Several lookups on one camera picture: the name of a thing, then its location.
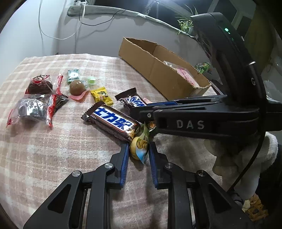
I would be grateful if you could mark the red clear snack bag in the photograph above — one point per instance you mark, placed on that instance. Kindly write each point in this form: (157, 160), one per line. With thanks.
(36, 107)
(40, 84)

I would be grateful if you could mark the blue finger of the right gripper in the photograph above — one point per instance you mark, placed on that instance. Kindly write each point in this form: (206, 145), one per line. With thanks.
(182, 119)
(192, 101)

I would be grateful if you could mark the small black snack packet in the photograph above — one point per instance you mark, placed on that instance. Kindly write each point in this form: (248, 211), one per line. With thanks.
(61, 100)

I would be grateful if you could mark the clear green candy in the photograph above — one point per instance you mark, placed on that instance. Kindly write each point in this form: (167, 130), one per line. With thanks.
(91, 80)

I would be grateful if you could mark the brown cardboard box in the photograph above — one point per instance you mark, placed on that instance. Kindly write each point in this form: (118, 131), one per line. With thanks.
(148, 59)

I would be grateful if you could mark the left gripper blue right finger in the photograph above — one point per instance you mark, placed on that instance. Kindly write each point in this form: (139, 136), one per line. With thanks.
(160, 177)

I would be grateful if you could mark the small snickers bar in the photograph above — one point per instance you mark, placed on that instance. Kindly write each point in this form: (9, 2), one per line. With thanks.
(130, 98)

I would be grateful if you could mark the green tissue pack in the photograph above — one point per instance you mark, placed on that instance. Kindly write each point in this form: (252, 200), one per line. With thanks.
(202, 67)

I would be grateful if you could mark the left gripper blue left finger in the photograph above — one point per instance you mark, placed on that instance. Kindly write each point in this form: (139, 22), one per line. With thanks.
(120, 161)

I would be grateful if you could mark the brown chocolate ball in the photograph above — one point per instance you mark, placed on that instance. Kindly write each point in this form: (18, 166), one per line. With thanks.
(77, 87)

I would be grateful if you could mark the yellow candy packet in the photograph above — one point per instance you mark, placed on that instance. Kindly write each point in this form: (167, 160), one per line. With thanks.
(101, 95)

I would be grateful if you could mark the large snickers bar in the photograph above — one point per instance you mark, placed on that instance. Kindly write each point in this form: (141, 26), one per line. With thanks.
(112, 121)

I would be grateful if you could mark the packaged toast bread loaf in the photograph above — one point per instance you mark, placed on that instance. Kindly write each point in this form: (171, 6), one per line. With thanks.
(183, 72)

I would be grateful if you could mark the potted spider plant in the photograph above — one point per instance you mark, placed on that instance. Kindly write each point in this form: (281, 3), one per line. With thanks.
(186, 25)

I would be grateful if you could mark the pink plaid tablecloth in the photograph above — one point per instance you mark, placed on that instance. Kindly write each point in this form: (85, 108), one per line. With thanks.
(36, 159)

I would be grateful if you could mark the white power strip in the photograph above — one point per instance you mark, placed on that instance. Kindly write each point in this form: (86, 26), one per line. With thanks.
(80, 2)

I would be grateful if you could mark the yellow blue candy pouch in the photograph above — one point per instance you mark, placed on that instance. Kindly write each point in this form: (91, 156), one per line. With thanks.
(139, 144)

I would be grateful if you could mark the green mint candy packet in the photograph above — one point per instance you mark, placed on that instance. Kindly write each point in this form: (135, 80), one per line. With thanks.
(73, 75)

